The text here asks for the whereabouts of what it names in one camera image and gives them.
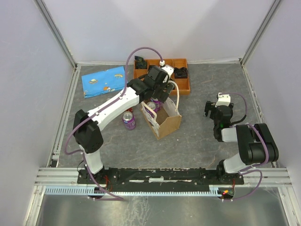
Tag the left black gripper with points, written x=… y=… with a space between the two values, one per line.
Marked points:
x=162 y=95

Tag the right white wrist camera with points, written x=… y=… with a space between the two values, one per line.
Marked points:
x=223 y=100

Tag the left aluminium corner post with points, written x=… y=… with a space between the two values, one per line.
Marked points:
x=55 y=31

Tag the right aluminium corner post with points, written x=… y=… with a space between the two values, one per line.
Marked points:
x=260 y=31

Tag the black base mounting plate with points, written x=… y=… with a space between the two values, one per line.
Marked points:
x=165 y=179

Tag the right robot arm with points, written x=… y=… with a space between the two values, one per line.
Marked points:
x=256 y=145

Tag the orange wooden divided tray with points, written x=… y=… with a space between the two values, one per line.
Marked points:
x=183 y=84

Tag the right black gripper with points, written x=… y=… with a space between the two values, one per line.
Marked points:
x=209 y=106

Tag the aluminium corner post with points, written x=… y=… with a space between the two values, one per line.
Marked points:
x=55 y=31
x=260 y=31

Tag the purple can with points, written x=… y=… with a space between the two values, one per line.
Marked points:
x=128 y=120
x=152 y=105
x=158 y=103

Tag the purple can back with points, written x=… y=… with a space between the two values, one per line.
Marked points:
x=158 y=103

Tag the blue printed folded cloth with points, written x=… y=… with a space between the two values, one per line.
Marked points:
x=103 y=82

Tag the blue slotted cable duct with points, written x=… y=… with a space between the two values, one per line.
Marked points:
x=90 y=191

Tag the brown canvas bag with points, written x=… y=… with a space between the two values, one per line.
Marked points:
x=167 y=120

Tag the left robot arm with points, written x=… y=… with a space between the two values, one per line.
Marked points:
x=88 y=126

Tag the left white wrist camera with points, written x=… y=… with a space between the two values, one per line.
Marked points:
x=167 y=69

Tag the red cola can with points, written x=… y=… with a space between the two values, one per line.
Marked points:
x=129 y=109

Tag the aluminium frame rail front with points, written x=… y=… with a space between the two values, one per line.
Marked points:
x=271 y=177

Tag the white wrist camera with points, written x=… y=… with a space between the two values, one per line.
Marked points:
x=223 y=100
x=167 y=69

